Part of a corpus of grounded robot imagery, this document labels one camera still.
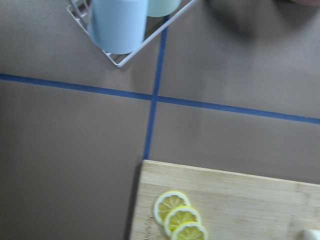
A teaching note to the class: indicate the wire cup rack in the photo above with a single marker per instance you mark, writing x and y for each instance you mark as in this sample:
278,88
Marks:
79,11

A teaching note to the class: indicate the yellow-green plastic knife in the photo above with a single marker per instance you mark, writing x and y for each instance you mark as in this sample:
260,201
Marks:
311,234

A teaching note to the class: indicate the light green cup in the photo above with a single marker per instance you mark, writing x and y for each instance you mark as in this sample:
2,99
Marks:
161,8

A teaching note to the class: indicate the light blue cup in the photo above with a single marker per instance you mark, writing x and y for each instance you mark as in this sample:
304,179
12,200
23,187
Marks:
117,26

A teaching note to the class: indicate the bamboo cutting board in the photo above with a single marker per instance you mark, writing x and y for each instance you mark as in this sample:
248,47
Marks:
233,206

